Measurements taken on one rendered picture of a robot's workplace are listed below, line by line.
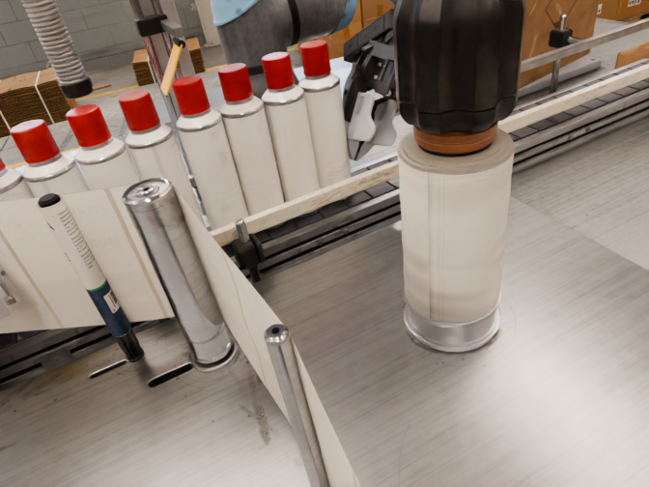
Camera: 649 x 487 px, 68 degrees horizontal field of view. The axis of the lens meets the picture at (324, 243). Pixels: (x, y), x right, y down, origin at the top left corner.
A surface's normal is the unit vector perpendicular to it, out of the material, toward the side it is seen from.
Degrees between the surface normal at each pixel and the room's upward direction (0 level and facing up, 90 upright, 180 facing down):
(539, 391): 0
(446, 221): 91
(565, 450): 0
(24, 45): 90
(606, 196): 0
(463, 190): 90
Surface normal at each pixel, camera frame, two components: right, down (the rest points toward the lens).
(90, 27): 0.32, 0.53
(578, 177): -0.14, -0.80
